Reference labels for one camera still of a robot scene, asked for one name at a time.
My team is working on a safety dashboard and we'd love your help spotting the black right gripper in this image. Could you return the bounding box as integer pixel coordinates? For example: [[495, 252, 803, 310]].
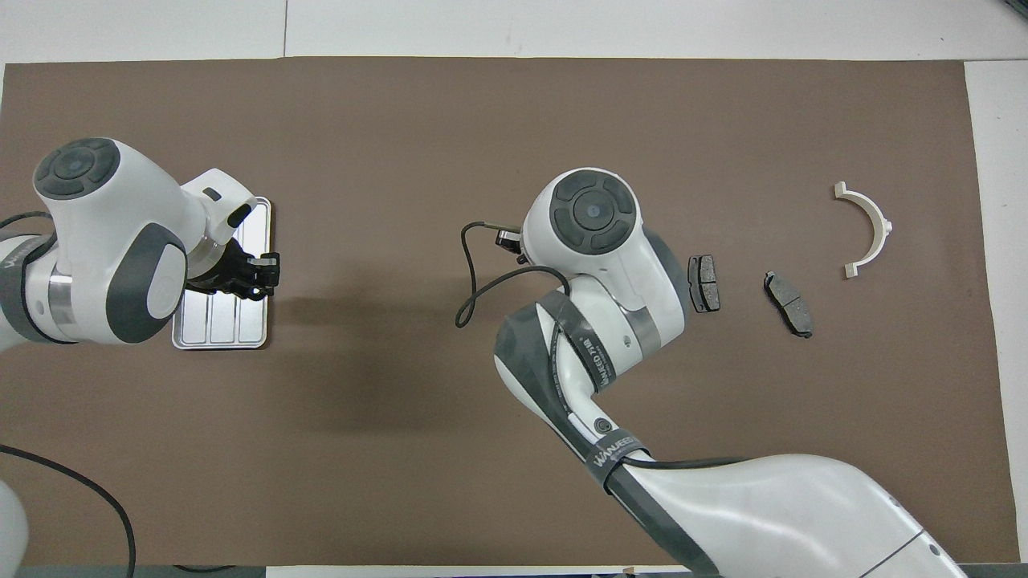
[[496, 230, 532, 266]]

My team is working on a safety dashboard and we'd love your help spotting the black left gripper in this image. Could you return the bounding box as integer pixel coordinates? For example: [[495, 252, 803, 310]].
[[189, 239, 281, 301]]

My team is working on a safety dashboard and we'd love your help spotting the silver metal tray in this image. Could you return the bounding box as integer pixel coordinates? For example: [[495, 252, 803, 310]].
[[172, 197, 272, 350]]

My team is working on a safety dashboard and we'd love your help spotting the brown table mat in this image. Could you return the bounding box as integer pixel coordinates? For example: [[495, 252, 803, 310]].
[[0, 56, 1021, 567]]

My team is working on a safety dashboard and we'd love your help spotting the dark rectangular brake pad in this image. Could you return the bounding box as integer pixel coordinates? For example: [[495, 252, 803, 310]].
[[688, 254, 722, 314]]

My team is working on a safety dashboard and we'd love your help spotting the grey oblong brake pad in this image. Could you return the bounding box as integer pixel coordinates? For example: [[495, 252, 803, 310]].
[[763, 271, 814, 339]]

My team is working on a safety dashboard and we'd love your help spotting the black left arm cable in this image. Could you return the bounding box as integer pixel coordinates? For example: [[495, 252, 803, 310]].
[[0, 210, 137, 578]]

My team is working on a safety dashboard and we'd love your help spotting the white curved plastic bracket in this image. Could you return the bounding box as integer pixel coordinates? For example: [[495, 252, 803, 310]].
[[833, 181, 894, 279]]

